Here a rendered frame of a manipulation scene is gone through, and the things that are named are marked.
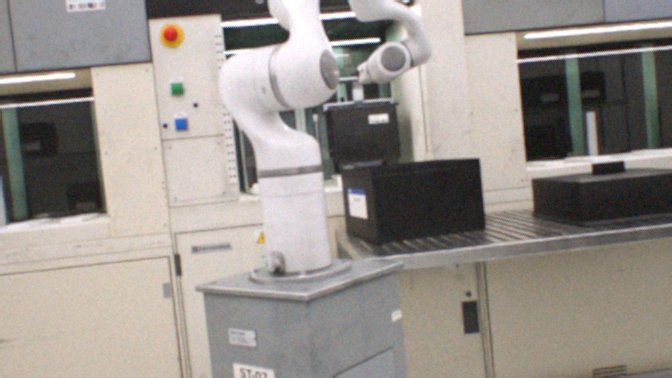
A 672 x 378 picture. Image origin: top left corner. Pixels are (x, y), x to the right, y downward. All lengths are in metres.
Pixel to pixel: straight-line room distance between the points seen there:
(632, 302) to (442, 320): 0.59
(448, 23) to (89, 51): 1.00
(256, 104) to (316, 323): 0.41
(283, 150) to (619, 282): 1.33
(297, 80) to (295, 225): 0.25
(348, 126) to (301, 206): 0.99
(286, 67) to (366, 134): 1.01
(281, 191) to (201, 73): 0.84
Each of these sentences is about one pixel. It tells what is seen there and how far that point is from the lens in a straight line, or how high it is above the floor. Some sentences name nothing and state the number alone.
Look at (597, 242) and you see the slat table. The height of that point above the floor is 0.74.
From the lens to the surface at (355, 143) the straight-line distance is 2.17.
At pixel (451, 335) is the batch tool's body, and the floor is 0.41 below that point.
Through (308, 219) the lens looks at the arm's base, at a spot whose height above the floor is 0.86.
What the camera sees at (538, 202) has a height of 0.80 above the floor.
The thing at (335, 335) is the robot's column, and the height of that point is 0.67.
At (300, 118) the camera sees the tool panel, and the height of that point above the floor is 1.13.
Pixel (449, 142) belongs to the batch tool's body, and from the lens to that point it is 1.97.
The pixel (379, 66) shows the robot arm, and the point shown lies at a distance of 1.66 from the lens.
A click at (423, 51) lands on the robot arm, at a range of 1.72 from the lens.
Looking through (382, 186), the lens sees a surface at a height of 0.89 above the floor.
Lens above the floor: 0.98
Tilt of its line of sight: 3 degrees down
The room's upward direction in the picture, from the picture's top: 6 degrees counter-clockwise
